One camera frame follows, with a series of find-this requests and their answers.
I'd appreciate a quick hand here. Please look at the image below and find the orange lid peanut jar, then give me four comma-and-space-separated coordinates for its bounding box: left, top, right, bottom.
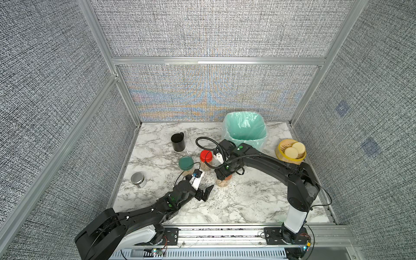
216, 175, 232, 187

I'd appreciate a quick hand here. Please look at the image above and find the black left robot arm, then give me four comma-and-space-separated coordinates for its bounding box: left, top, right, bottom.
74, 180, 214, 260

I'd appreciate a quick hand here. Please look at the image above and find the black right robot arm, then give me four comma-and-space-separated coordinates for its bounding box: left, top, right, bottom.
214, 139, 320, 235

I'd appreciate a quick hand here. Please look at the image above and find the red lid peanut jar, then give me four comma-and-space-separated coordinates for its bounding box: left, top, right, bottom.
200, 150, 213, 172

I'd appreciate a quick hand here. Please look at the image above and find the green lid peanut jar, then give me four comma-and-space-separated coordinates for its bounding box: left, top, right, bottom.
178, 156, 194, 176

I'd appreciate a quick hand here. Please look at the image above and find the green trash bin with liner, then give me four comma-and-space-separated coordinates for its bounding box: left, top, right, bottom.
222, 111, 268, 151

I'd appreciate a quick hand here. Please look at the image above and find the black mug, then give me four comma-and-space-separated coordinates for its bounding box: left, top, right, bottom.
171, 132, 186, 152

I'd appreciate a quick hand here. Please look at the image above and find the small silver lid jar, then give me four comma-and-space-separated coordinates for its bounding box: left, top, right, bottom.
131, 172, 147, 188

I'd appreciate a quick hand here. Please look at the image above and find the pale round bun, front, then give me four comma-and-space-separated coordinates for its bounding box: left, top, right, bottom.
284, 147, 299, 159

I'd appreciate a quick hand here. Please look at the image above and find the pale round bun,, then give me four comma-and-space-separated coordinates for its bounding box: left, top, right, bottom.
291, 142, 306, 156
284, 147, 299, 159

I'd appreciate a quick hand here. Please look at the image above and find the yellow bamboo steamer basket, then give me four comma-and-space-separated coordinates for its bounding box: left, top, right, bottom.
275, 139, 307, 165

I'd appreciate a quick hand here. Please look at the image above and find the pale round bun, rear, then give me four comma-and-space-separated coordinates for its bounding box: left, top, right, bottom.
291, 142, 306, 156

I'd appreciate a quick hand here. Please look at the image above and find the aluminium front rail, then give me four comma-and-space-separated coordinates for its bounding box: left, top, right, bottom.
85, 224, 358, 260

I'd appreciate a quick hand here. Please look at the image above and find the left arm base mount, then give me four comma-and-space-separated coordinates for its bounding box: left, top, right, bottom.
134, 227, 179, 246

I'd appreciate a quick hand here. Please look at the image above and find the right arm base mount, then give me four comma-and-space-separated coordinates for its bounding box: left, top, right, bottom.
263, 227, 311, 246

